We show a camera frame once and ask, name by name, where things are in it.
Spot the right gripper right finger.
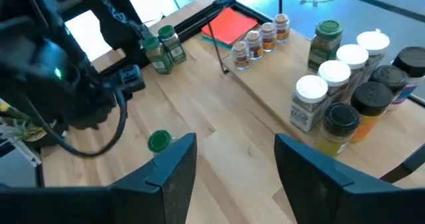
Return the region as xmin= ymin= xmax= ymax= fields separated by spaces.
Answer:
xmin=274 ymin=133 xmax=355 ymax=224

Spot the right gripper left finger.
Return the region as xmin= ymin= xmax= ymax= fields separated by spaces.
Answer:
xmin=109 ymin=132 xmax=198 ymax=224

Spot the black lid jar orange spice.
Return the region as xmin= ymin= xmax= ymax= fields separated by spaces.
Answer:
xmin=350 ymin=80 xmax=394 ymax=144

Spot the green lid herb jar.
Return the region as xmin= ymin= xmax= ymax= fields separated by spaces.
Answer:
xmin=307 ymin=19 xmax=345 ymax=74
xmin=157 ymin=25 xmax=187 ymax=65
xmin=143 ymin=36 xmax=173 ymax=75
xmin=147 ymin=130 xmax=177 ymax=155

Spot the black lid jar pink label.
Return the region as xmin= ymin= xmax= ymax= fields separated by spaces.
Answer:
xmin=391 ymin=46 xmax=425 ymax=107

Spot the teal paper sheet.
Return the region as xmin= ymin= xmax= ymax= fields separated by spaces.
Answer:
xmin=201 ymin=34 xmax=233 ymax=51

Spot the red paper folder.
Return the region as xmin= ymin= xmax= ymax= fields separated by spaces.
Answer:
xmin=201 ymin=7 xmax=259 ymax=47

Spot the green succulent plant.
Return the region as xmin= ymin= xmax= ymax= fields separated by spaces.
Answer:
xmin=0 ymin=100 xmax=47 ymax=142

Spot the black metal table frame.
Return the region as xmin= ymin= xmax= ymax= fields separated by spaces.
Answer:
xmin=172 ymin=0 xmax=273 ymax=42

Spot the silver metal bracket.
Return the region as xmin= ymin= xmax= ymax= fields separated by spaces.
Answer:
xmin=0 ymin=136 xmax=41 ymax=168

